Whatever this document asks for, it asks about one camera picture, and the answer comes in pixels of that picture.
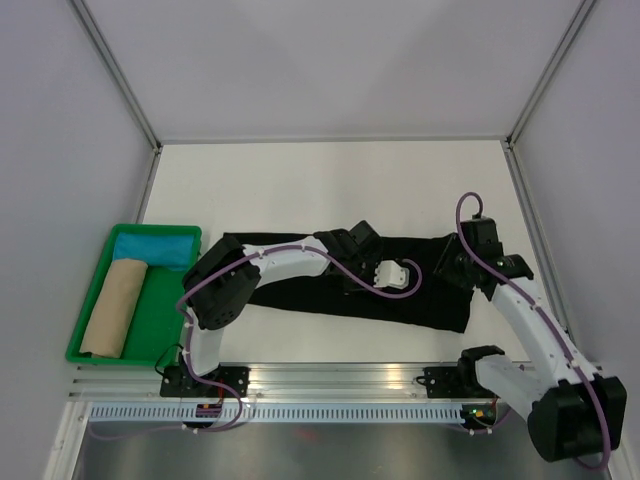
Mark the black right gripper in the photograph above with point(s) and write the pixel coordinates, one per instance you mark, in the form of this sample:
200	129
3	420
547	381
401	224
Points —
445	264

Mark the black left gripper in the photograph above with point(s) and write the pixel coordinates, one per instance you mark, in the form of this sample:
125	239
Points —
348	287

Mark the left aluminium frame post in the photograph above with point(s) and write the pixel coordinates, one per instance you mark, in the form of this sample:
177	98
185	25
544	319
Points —
114	71

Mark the aluminium frame post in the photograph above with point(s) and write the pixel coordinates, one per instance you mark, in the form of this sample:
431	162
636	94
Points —
114	71
552	67

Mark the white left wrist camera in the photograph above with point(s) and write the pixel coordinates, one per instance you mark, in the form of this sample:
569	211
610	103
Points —
390	274

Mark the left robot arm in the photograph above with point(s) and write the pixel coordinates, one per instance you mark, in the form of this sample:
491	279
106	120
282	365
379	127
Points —
220	285

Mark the right aluminium frame post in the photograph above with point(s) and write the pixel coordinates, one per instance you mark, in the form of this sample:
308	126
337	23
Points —
552	67

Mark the white slotted cable duct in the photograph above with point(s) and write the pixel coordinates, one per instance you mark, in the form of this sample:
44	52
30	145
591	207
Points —
439	413

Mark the black t shirt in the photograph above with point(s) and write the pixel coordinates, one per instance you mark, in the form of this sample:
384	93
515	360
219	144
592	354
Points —
437	304

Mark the aluminium mounting rail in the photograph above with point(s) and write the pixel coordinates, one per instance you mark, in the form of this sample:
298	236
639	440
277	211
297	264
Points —
272	382

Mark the rolled blue t shirt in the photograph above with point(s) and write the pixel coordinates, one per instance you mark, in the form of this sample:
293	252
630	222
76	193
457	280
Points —
173	252

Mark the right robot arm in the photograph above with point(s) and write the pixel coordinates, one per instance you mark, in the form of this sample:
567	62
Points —
571	408

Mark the rolled beige t shirt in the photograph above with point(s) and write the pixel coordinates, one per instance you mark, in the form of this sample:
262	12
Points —
113	311

